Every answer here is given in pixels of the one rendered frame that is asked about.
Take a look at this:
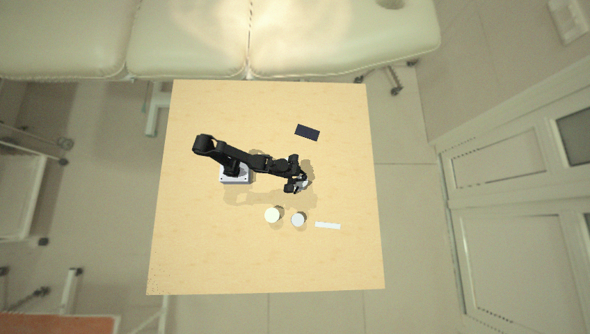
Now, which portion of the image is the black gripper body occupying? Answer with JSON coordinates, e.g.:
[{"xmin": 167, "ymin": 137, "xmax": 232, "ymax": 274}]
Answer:
[{"xmin": 277, "ymin": 154, "xmax": 298, "ymax": 193}]

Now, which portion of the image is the glass coffee plunger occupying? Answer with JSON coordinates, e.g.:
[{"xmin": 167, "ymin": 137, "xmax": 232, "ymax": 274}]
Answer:
[{"xmin": 293, "ymin": 175, "xmax": 308, "ymax": 194}]

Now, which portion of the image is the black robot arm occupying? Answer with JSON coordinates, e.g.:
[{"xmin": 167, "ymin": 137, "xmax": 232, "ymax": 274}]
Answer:
[{"xmin": 192, "ymin": 134, "xmax": 301, "ymax": 177}]

